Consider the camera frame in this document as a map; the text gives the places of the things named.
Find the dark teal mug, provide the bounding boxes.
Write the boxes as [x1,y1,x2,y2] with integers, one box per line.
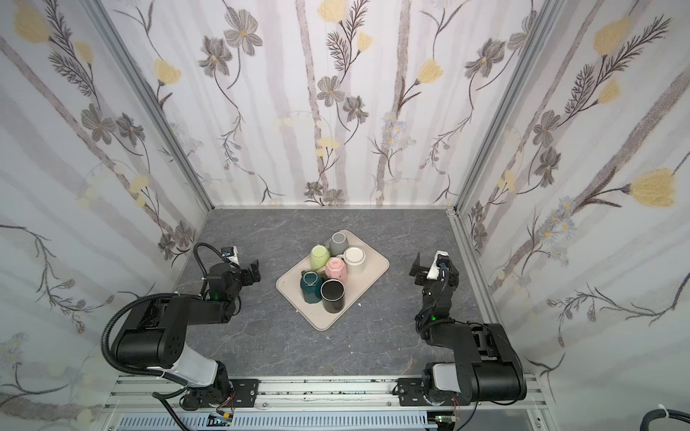
[299,270,323,303]

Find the black mug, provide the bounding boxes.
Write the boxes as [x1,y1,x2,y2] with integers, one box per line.
[321,279,345,314]

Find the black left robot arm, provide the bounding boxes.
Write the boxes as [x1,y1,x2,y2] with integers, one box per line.
[101,242,262,411]

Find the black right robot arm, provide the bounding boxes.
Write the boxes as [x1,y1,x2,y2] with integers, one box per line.
[392,251,528,407]

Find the cream white mug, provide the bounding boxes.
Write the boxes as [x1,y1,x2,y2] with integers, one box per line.
[342,246,367,275]

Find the light green mug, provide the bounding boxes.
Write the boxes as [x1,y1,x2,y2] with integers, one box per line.
[309,244,331,271]

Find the pink mug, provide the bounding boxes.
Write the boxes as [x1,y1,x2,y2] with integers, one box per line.
[325,257,348,285]

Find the grey mug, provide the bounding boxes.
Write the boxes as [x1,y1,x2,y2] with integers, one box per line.
[327,232,350,256]

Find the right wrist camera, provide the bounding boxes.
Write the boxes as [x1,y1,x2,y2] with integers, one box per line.
[426,251,450,281]

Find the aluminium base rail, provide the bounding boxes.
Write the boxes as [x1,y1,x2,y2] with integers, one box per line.
[94,376,557,430]

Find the white perforated cable duct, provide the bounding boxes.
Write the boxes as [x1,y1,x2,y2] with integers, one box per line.
[115,410,438,431]

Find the black corrugated cable hose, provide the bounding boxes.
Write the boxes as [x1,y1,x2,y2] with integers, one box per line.
[640,408,690,431]

